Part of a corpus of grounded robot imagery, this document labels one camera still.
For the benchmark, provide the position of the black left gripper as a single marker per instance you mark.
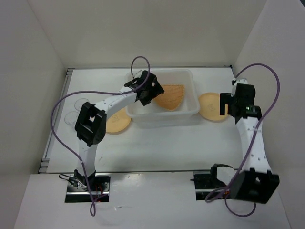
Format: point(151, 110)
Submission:
point(156, 90)

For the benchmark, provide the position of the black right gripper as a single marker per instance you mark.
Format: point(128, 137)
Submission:
point(223, 101)

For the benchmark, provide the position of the yellow plate with bear print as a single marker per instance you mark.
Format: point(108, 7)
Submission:
point(210, 107)

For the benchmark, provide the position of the woven bamboo triangular tray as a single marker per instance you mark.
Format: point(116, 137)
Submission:
point(172, 97)

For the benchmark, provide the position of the translucent white plastic bin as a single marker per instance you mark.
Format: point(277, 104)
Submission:
point(151, 115)

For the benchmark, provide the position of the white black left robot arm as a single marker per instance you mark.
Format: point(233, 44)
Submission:
point(91, 123)

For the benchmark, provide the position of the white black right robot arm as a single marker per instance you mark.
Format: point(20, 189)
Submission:
point(254, 180)

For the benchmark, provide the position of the clear glass cup rear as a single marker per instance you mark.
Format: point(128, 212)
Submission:
point(79, 103)

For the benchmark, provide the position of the clear glass cup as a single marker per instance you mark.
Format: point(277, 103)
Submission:
point(79, 103)
point(71, 118)

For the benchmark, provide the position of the clear glass cup front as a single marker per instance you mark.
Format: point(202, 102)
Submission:
point(71, 118)

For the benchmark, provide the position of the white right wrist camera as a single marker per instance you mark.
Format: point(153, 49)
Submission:
point(241, 81)

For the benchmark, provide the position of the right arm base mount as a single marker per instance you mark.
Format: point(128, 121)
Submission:
point(204, 183)

